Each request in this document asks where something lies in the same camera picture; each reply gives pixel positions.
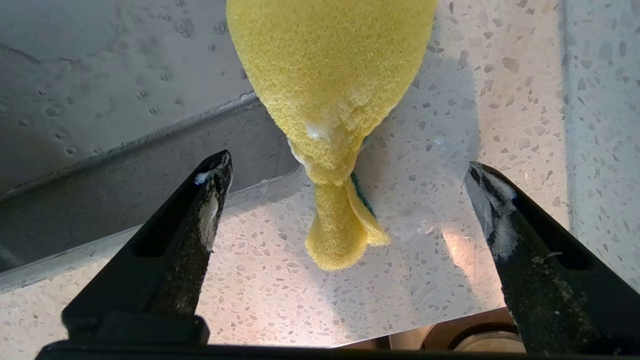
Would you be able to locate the stainless steel sink basin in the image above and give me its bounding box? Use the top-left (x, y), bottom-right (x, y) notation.
top-left (0, 0), bottom-right (301, 293)

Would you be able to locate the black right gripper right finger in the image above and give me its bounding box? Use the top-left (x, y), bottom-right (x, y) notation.
top-left (464, 161), bottom-right (640, 356)

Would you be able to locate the yellow green sponge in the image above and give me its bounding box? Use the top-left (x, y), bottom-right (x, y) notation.
top-left (226, 0), bottom-right (438, 272)

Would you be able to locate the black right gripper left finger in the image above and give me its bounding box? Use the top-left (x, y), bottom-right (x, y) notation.
top-left (62, 150), bottom-right (233, 346)

